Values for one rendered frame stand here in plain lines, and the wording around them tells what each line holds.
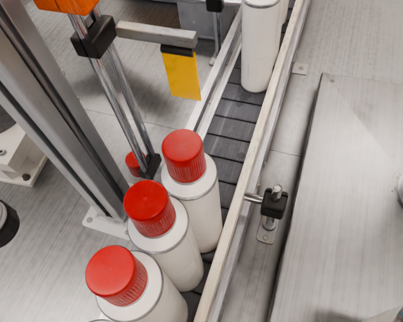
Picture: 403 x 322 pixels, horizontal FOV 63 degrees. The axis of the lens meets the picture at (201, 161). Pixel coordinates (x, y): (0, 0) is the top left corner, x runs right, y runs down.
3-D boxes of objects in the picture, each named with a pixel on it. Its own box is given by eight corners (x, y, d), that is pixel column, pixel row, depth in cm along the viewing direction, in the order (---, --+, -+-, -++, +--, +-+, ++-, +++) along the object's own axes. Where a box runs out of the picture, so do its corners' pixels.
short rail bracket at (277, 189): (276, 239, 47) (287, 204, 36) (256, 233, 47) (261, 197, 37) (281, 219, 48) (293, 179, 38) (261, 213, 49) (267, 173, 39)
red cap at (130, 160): (126, 173, 55) (120, 162, 52) (136, 157, 56) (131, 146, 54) (143, 179, 54) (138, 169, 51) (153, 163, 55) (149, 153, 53)
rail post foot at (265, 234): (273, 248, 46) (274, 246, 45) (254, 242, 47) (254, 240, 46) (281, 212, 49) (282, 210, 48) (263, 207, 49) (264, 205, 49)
